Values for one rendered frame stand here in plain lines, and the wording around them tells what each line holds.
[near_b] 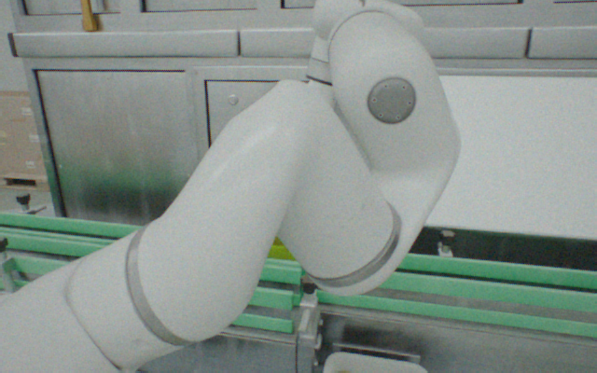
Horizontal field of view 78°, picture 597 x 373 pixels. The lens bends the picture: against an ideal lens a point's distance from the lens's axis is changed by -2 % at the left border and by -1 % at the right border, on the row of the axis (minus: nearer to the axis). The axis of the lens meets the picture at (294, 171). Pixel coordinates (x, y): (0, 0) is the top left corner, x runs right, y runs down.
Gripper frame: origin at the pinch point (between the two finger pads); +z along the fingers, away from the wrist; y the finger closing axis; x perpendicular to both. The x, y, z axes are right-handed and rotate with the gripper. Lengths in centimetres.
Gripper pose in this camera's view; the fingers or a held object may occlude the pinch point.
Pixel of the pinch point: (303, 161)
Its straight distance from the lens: 69.3
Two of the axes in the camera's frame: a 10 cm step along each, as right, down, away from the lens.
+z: -2.5, 9.0, 3.4
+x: 9.5, 3.0, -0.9
